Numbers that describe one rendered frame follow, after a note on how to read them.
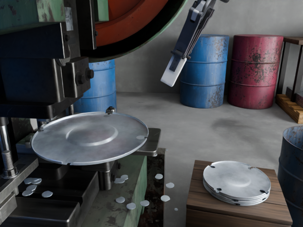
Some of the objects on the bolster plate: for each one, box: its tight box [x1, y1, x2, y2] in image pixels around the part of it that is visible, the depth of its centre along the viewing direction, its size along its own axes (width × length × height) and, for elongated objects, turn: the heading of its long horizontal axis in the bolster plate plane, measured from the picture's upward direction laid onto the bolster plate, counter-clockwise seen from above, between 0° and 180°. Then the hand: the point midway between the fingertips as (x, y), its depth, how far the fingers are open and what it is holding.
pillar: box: [0, 125, 14, 161], centre depth 62 cm, size 2×2×14 cm
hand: (173, 70), depth 58 cm, fingers closed
